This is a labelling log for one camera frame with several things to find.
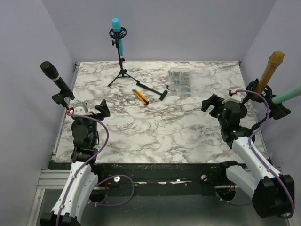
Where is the black clip microphone stand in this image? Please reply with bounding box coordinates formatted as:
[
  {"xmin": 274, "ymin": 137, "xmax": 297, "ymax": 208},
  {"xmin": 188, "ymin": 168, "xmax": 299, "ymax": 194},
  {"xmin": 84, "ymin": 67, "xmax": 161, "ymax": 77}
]
[{"xmin": 52, "ymin": 91, "xmax": 75, "ymax": 110}]

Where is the black microphone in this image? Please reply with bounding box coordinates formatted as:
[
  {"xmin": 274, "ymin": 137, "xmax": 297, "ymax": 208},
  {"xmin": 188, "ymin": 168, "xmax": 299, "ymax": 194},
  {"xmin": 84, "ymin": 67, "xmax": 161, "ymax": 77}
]
[{"xmin": 40, "ymin": 61, "xmax": 75, "ymax": 100}]

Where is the black tripod shock-mount stand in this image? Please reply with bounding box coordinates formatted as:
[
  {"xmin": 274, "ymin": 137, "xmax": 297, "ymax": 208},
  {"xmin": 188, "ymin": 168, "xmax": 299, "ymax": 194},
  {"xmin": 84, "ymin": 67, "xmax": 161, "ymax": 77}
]
[{"xmin": 108, "ymin": 27, "xmax": 138, "ymax": 87}]

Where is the blue toy microphone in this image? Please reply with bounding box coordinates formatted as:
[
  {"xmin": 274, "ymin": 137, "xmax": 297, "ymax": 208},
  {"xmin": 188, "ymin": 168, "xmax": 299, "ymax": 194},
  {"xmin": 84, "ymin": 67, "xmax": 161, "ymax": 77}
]
[{"xmin": 112, "ymin": 18, "xmax": 124, "ymax": 56}]

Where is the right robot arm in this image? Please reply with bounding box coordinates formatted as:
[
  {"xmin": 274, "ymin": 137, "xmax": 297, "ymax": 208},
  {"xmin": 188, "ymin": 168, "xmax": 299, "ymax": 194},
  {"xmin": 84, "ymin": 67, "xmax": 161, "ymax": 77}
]
[{"xmin": 201, "ymin": 94, "xmax": 295, "ymax": 218}]

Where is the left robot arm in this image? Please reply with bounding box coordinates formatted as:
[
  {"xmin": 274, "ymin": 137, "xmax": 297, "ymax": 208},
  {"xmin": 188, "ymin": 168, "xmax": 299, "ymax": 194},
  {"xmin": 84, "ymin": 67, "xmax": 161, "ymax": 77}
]
[{"xmin": 40, "ymin": 100, "xmax": 111, "ymax": 226}]

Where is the black clip stand right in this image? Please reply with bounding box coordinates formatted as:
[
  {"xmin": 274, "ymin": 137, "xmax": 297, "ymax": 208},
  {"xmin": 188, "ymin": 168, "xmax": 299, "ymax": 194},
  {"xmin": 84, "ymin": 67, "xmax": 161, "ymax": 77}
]
[{"xmin": 250, "ymin": 94, "xmax": 291, "ymax": 132}]

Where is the green microphone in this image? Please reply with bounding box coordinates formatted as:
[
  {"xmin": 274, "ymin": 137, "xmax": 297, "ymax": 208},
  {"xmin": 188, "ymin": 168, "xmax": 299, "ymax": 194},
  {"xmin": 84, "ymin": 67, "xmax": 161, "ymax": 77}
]
[{"xmin": 271, "ymin": 83, "xmax": 301, "ymax": 105}]

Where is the gold microphone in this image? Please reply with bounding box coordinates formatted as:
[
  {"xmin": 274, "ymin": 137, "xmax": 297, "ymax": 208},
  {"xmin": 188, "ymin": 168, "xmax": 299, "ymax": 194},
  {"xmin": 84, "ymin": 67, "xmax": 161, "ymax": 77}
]
[{"xmin": 256, "ymin": 51, "xmax": 285, "ymax": 94}]

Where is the clear plastic screw box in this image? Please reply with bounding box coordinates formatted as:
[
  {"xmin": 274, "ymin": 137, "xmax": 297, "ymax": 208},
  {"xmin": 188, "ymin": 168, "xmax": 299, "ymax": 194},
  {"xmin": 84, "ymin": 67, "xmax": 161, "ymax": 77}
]
[{"xmin": 168, "ymin": 68, "xmax": 192, "ymax": 97}]

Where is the yellow utility knife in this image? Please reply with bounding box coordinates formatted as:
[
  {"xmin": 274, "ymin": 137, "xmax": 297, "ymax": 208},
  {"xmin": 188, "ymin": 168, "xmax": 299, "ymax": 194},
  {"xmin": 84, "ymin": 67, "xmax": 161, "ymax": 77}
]
[{"xmin": 132, "ymin": 89, "xmax": 149, "ymax": 106}]

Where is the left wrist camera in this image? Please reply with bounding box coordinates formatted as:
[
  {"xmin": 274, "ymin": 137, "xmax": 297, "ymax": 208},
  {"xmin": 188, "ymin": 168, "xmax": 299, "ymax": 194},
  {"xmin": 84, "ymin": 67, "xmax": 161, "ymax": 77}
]
[{"xmin": 67, "ymin": 102, "xmax": 88, "ymax": 115}]

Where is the black round-base shock-mount stand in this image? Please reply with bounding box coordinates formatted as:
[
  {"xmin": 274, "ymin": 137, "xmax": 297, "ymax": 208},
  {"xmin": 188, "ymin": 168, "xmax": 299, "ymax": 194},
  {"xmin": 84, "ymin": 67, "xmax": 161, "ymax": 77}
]
[{"xmin": 236, "ymin": 79, "xmax": 272, "ymax": 119}]

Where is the black T-handle tool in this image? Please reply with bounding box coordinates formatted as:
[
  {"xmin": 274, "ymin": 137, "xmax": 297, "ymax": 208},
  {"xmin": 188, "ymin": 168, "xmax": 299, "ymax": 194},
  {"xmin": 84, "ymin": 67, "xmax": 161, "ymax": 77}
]
[{"xmin": 136, "ymin": 81, "xmax": 168, "ymax": 101}]

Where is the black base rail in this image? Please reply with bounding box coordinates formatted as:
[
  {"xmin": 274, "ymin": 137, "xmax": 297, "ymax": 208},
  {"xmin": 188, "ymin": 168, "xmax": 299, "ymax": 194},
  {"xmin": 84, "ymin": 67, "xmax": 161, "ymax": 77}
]
[{"xmin": 48, "ymin": 161, "xmax": 273, "ymax": 197}]

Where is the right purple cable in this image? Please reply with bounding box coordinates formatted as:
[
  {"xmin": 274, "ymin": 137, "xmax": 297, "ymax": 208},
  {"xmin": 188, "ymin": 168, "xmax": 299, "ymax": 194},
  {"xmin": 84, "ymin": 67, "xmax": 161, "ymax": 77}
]
[{"xmin": 215, "ymin": 89, "xmax": 295, "ymax": 217}]

